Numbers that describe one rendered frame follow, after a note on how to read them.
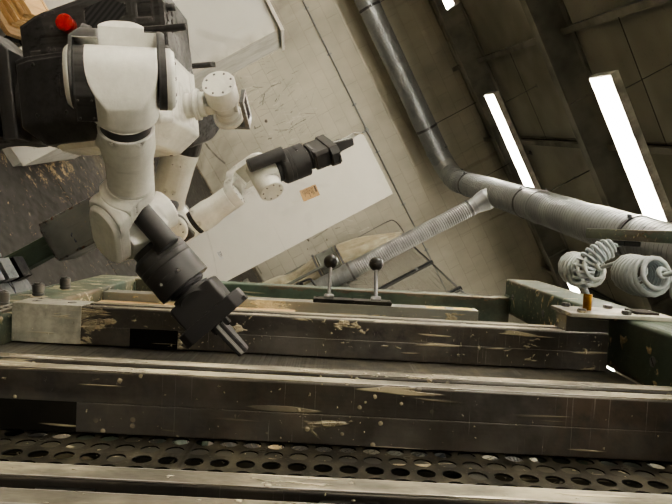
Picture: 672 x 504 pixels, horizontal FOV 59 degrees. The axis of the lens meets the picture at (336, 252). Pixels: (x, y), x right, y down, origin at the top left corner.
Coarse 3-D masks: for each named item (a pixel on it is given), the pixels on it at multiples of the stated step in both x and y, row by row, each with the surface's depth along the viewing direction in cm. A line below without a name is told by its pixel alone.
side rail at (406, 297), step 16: (144, 288) 175; (240, 288) 175; (256, 288) 175; (272, 288) 175; (288, 288) 175; (304, 288) 175; (320, 288) 175; (336, 288) 176; (352, 288) 178; (368, 288) 180; (416, 304) 175; (432, 304) 175; (448, 304) 175; (464, 304) 175; (480, 304) 175; (496, 304) 175; (480, 320) 176; (496, 320) 176
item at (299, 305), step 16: (240, 304) 151; (256, 304) 151; (272, 304) 151; (288, 304) 151; (304, 304) 151; (320, 304) 151; (336, 304) 151; (352, 304) 151; (400, 304) 156; (464, 320) 151
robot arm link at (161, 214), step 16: (160, 192) 95; (144, 208) 88; (160, 208) 94; (144, 224) 88; (160, 224) 89; (176, 224) 98; (144, 240) 90; (160, 240) 88; (176, 240) 91; (144, 256) 90; (160, 256) 90; (144, 272) 91
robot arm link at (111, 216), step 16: (112, 192) 84; (96, 208) 85; (112, 208) 84; (128, 208) 84; (96, 224) 88; (112, 224) 85; (128, 224) 86; (96, 240) 91; (112, 240) 87; (128, 240) 88; (112, 256) 91; (128, 256) 91
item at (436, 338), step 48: (624, 240) 108; (48, 336) 108; (96, 336) 108; (144, 336) 108; (240, 336) 108; (288, 336) 108; (336, 336) 108; (384, 336) 108; (432, 336) 108; (480, 336) 108; (528, 336) 108; (576, 336) 108
